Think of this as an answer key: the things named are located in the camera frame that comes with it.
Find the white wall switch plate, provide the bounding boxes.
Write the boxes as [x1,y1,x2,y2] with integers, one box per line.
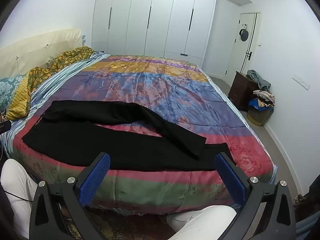
[292,73,311,91]

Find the cream padded headboard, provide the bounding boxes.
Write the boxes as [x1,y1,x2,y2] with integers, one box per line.
[0,28,83,81]

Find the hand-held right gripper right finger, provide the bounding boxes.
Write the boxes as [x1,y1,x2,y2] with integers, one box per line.
[214,152,297,240]

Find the black pants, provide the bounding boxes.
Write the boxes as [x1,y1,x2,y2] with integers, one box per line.
[22,100,237,172]

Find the dark object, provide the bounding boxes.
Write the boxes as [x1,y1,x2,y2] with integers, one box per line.
[294,179,320,224]

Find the white wardrobe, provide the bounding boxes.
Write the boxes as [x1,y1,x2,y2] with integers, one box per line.
[92,0,219,67]

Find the patterned rug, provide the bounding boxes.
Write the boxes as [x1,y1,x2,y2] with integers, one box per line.
[60,201,180,240]

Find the grey cloth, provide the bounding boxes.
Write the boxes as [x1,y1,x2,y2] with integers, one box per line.
[246,69,272,93]

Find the black round hanging bag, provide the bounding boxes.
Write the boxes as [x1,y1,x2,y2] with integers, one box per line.
[239,24,250,42]

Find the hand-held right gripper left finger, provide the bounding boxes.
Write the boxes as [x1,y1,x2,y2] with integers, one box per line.
[29,152,111,240]

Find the light blue striped sheet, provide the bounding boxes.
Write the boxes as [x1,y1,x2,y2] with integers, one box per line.
[0,51,111,160]

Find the colourful patchwork quilt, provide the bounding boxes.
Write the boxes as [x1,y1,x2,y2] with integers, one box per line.
[10,54,278,215]

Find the black cable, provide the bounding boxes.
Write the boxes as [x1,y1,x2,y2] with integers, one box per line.
[4,191,35,203]

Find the teal patterned pillow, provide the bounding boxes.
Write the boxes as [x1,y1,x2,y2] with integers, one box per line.
[0,76,25,113]

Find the dark wooden nightstand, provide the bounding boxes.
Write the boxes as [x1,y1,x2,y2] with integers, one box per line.
[228,71,261,112]

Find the pile of mixed clothes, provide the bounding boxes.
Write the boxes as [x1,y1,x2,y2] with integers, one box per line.
[248,89,276,111]

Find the white door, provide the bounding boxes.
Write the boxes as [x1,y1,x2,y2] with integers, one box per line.
[223,12,262,80]

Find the black device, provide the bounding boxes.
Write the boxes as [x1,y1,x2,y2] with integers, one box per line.
[0,120,12,134]

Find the person's right leg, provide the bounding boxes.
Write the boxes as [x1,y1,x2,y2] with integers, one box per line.
[166,205,238,240]

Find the laundry basket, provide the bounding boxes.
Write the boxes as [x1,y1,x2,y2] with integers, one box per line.
[246,104,274,127]

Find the yellow floral blanket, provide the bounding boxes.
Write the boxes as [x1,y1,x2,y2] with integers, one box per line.
[5,47,95,120]

